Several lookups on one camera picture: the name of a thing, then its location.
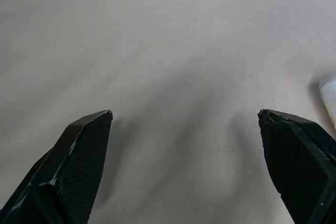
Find white object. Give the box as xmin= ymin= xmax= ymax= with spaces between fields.
xmin=319 ymin=74 xmax=336 ymax=132

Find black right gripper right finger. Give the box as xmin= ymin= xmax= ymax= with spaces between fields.
xmin=257 ymin=109 xmax=336 ymax=224

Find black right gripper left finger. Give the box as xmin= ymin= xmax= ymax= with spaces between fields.
xmin=0 ymin=110 xmax=114 ymax=224

